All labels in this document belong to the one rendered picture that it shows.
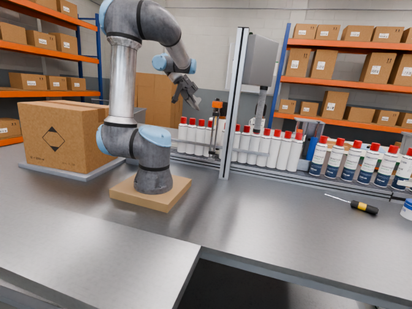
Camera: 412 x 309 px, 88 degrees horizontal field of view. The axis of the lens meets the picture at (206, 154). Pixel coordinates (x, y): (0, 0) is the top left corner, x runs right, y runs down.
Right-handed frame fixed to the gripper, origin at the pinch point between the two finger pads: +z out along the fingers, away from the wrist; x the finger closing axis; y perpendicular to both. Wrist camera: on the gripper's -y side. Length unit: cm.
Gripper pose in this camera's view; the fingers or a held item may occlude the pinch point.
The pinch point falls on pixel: (197, 109)
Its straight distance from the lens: 129.2
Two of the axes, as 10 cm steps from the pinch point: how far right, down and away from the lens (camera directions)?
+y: 6.9, -6.3, 3.6
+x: -3.9, 1.1, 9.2
